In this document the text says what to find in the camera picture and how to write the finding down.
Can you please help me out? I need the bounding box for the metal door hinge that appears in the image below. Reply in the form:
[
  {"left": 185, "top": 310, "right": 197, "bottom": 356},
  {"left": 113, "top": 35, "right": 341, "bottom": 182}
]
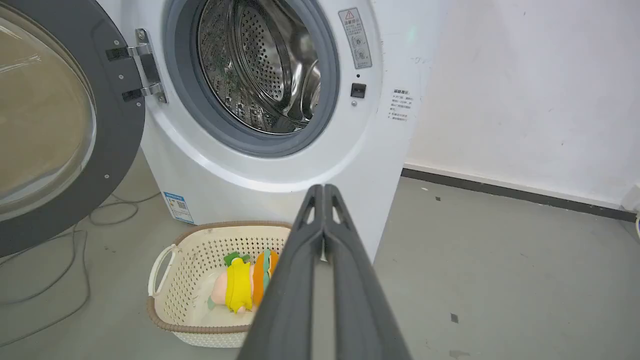
[{"left": 106, "top": 28, "right": 168, "bottom": 104}]

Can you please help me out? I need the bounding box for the white front-load washing machine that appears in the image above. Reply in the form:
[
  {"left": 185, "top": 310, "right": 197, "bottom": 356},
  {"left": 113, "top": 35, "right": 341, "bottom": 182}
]
[{"left": 97, "top": 0, "right": 441, "bottom": 264}]

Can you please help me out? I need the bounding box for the grey warning label sticker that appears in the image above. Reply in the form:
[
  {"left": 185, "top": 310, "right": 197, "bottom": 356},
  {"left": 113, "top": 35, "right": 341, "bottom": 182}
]
[{"left": 338, "top": 7, "right": 373, "bottom": 70}]

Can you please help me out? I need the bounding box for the blue energy label sticker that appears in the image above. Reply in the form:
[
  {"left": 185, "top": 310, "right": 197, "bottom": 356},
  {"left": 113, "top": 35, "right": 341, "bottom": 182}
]
[{"left": 163, "top": 191, "right": 195, "bottom": 225}]

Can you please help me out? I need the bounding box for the thin grey floor cable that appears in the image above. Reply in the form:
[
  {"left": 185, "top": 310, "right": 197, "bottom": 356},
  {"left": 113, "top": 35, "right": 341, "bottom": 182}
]
[{"left": 0, "top": 192, "right": 161, "bottom": 348}]

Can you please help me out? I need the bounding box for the cream perforated laundry basket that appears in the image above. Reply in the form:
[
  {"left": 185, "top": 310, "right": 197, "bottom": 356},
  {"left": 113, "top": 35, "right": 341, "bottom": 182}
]
[{"left": 146, "top": 221, "right": 293, "bottom": 349}]

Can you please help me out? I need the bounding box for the grey round washer door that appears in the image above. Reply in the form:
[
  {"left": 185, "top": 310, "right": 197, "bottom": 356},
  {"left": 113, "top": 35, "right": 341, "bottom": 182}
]
[{"left": 0, "top": 0, "right": 147, "bottom": 258}]

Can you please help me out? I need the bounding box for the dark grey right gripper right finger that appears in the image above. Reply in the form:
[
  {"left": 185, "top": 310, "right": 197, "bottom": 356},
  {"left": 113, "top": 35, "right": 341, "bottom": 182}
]
[{"left": 323, "top": 184, "right": 413, "bottom": 360}]

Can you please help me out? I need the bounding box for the colourful plush doll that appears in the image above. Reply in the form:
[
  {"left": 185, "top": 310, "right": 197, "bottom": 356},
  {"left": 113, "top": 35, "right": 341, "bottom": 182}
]
[{"left": 207, "top": 248, "right": 281, "bottom": 315}]

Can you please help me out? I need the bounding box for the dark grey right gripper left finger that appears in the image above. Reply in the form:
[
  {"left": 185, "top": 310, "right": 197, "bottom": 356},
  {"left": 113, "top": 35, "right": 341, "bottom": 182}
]
[{"left": 236, "top": 184, "right": 325, "bottom": 360}]

